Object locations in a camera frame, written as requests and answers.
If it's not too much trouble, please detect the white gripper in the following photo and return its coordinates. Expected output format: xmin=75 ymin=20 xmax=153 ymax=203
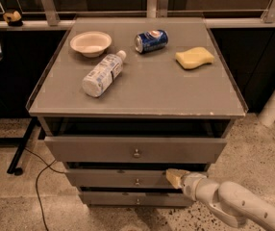
xmin=165 ymin=168 xmax=207 ymax=200

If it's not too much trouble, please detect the grey drawer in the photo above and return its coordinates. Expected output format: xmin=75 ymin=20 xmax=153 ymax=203
xmin=65 ymin=169 xmax=173 ymax=189
xmin=80 ymin=192 xmax=193 ymax=207
xmin=44 ymin=136 xmax=226 ymax=164

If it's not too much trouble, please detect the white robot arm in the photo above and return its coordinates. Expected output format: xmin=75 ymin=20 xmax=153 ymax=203
xmin=165 ymin=168 xmax=275 ymax=231

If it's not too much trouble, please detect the grey bottom drawer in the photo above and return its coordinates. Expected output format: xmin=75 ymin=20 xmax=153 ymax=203
xmin=80 ymin=192 xmax=193 ymax=207

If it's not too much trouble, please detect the grey drawer cabinet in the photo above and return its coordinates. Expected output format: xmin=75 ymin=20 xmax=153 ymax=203
xmin=28 ymin=17 xmax=247 ymax=195

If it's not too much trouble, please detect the grey top drawer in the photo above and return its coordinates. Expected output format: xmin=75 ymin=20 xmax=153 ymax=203
xmin=44 ymin=136 xmax=226 ymax=164

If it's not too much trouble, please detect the yellow sponge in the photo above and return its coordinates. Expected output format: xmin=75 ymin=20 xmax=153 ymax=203
xmin=175 ymin=47 xmax=214 ymax=69

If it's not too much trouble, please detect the clear plastic water bottle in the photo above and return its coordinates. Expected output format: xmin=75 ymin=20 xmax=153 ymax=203
xmin=82 ymin=50 xmax=127 ymax=97

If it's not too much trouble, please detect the blue soda can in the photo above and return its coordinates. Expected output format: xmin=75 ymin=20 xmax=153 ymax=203
xmin=135 ymin=30 xmax=168 ymax=54

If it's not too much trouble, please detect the white paper bowl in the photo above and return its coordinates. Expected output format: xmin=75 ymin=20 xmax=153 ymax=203
xmin=70 ymin=31 xmax=112 ymax=58

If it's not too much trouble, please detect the black desk leg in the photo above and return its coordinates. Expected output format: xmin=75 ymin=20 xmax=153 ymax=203
xmin=7 ymin=117 xmax=38 ymax=175

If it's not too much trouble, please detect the small yellow black object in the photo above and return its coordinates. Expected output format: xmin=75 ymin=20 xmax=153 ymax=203
xmin=3 ymin=10 xmax=23 ymax=26

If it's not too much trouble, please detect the black floor cable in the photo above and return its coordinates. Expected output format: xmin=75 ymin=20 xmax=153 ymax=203
xmin=0 ymin=128 xmax=66 ymax=231

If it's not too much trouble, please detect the metal window rail frame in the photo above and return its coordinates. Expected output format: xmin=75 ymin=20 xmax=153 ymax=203
xmin=0 ymin=0 xmax=275 ymax=28

